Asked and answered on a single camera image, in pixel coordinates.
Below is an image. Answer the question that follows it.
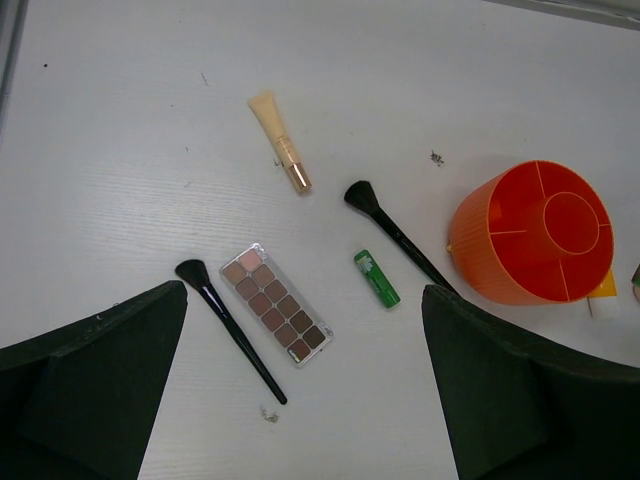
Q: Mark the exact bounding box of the small black makeup brush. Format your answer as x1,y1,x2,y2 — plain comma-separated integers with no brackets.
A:
174,259,288,405

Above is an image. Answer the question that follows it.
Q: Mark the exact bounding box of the beige concealer tube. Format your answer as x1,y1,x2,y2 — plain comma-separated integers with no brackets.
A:
247,91,312,194

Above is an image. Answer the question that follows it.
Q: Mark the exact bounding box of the brown eyeshadow palette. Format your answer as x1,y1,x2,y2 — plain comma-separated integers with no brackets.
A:
219,243,334,368

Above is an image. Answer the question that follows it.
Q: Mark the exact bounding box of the orange round organizer container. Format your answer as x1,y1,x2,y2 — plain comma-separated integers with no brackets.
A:
448,160,614,306

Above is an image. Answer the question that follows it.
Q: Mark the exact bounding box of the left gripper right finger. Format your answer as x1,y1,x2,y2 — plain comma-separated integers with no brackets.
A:
421,285,639,479

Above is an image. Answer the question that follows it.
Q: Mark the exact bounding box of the beige makeup sponge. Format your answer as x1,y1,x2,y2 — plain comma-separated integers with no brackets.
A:
631,266,640,302

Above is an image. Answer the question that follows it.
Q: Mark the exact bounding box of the green lip balm stick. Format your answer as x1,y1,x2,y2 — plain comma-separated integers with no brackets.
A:
354,249,401,309

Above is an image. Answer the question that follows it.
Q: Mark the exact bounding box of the orange sunscreen tube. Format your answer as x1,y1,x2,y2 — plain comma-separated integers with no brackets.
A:
587,269,619,319

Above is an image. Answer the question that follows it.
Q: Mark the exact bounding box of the large black makeup brush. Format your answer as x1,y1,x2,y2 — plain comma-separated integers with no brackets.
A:
344,180,457,294

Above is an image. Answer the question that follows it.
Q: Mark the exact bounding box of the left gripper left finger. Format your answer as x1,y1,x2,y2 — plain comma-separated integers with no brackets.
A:
1,281,188,479

